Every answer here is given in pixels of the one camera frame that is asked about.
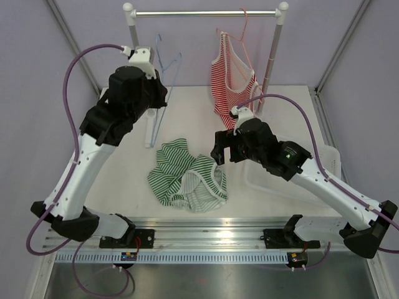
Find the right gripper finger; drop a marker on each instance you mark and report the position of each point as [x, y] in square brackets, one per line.
[226, 138]
[217, 152]

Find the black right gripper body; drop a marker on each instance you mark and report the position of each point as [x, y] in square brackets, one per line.
[239, 151]

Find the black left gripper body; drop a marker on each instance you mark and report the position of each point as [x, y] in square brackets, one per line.
[151, 97]

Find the green striped tank top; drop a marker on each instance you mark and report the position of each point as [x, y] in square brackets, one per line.
[193, 183]

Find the blue wire hanger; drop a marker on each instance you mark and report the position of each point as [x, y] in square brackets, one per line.
[164, 68]

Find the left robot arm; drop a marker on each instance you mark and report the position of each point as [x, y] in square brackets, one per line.
[132, 90]

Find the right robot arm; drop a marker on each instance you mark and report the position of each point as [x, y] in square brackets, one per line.
[364, 221]

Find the red striped tank top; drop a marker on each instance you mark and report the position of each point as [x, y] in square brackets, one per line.
[232, 81]

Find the white plastic basket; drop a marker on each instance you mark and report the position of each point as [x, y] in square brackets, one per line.
[256, 177]

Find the white and silver clothes rack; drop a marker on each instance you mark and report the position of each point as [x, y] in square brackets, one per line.
[280, 14]

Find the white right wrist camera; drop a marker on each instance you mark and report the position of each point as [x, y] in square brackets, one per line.
[240, 115]

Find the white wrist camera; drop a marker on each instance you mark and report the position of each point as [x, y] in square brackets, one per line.
[240, 115]
[141, 57]

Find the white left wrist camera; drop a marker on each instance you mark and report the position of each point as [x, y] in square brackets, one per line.
[141, 57]

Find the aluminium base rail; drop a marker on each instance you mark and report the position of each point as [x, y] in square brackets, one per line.
[209, 234]

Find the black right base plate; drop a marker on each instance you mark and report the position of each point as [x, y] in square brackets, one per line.
[279, 239]

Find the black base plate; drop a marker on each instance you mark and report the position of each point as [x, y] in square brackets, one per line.
[279, 239]
[142, 239]

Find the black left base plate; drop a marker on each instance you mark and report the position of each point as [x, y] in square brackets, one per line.
[142, 239]

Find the white slotted cable duct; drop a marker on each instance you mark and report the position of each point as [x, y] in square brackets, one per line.
[176, 258]

